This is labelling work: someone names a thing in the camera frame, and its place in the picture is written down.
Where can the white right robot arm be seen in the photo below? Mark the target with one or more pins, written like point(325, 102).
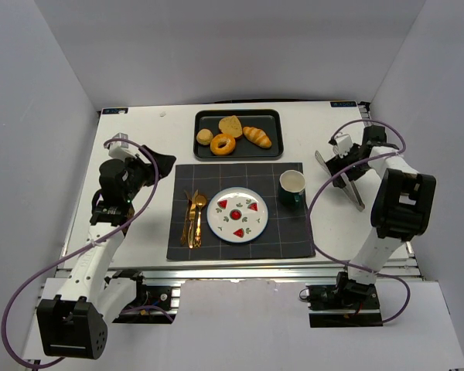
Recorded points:
point(401, 209)

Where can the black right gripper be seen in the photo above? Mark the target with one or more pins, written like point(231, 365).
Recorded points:
point(342, 168)

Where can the orange bagel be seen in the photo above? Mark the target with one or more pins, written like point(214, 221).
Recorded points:
point(222, 144)

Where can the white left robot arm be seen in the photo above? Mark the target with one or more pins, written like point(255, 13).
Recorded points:
point(74, 323)

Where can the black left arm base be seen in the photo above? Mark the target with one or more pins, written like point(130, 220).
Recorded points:
point(152, 303)

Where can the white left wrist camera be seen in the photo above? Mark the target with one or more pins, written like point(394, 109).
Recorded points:
point(119, 149)

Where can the striped croissant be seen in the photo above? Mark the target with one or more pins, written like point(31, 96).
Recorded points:
point(257, 137)

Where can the small round bun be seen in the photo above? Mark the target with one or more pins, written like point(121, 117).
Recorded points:
point(204, 137)

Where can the right blue table label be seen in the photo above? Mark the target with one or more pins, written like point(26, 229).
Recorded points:
point(343, 103)

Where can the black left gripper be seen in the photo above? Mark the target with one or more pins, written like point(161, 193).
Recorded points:
point(153, 165)

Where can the black baking tray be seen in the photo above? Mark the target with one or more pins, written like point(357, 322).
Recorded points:
point(267, 120)

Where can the metal serving tongs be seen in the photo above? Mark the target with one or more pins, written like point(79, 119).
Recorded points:
point(349, 187)

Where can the gold spoon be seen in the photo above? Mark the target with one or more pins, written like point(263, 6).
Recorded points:
point(201, 202)

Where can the left blue table label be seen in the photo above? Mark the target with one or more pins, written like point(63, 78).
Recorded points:
point(114, 110)

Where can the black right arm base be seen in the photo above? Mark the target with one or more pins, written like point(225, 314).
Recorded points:
point(330, 307)

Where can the blue table label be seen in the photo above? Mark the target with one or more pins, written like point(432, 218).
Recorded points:
point(343, 103)
point(114, 110)

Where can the toasted bread slice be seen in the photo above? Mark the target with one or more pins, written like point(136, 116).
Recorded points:
point(231, 125)

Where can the white strawberry pattern plate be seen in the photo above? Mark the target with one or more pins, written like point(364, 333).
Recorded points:
point(237, 215)

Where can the dark green mug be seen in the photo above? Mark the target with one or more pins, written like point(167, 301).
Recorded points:
point(291, 188)

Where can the gold fork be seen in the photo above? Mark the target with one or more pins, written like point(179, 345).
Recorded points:
point(183, 238)

